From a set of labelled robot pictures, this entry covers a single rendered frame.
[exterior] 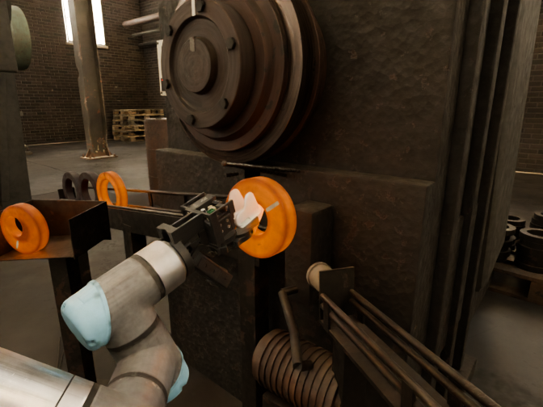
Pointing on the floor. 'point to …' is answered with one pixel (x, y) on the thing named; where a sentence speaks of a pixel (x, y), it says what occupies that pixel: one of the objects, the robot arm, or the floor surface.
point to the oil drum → (156, 137)
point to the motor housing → (303, 392)
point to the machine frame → (372, 178)
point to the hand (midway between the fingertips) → (258, 207)
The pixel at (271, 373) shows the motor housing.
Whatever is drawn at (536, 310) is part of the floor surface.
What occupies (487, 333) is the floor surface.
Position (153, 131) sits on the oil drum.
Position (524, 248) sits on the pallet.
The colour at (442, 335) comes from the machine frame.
